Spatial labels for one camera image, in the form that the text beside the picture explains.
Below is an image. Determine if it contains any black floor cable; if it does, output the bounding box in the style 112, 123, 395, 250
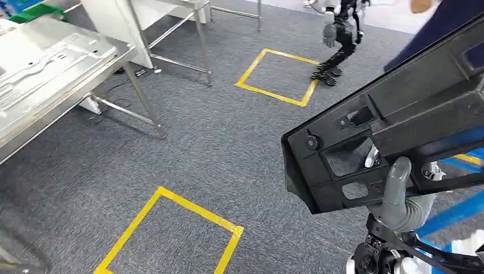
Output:
87, 66, 148, 123

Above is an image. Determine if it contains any white panel steel table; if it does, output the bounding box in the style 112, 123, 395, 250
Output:
80, 0, 213, 88

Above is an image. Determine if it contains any green plastic crate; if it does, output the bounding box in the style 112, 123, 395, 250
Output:
7, 3, 67, 24

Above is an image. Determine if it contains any humanoid robot with black legs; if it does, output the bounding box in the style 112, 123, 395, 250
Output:
301, 0, 372, 87

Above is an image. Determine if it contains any steel work table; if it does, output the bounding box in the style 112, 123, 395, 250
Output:
0, 17, 167, 167

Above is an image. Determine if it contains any steel table frame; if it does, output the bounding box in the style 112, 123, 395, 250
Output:
209, 0, 264, 32

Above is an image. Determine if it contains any yellow floor tape square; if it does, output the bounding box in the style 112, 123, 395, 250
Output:
234, 47, 321, 108
92, 186, 245, 274

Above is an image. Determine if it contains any blue metal shelf rack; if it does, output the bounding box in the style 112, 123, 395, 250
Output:
415, 147, 484, 274

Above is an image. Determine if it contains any black plastic plate bracket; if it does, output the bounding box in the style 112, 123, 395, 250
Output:
281, 15, 484, 215

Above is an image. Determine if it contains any person's hand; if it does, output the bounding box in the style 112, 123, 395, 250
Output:
410, 0, 433, 14

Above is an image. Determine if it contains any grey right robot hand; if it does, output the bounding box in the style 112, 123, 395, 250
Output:
365, 156, 438, 233

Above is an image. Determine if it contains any pressed sheet metal panel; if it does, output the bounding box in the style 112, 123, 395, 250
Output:
0, 31, 119, 138

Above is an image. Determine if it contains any person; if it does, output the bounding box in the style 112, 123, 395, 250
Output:
382, 0, 484, 73

